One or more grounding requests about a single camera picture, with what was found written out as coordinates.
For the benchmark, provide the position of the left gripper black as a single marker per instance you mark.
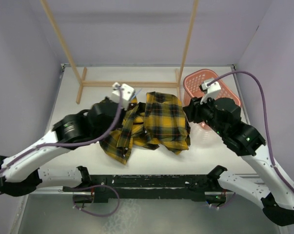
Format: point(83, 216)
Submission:
point(124, 113)

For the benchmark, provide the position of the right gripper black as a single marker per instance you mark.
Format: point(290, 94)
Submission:
point(192, 109)

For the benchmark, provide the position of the yellow black plaid shirt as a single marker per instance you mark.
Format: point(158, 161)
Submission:
point(159, 121)

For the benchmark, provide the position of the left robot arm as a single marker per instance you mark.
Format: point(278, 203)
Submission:
point(22, 173)

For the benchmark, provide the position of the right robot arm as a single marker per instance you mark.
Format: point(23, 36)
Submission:
point(275, 198)

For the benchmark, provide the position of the pink plastic basket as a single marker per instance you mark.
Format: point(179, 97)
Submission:
point(222, 115)

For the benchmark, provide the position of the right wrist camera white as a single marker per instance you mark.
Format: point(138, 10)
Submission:
point(210, 88)

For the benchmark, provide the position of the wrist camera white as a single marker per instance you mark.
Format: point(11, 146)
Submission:
point(122, 93)
point(210, 88)

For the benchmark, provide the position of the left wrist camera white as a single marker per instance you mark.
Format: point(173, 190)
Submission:
point(122, 93)

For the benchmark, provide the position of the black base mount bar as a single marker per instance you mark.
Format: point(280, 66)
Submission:
point(198, 188)

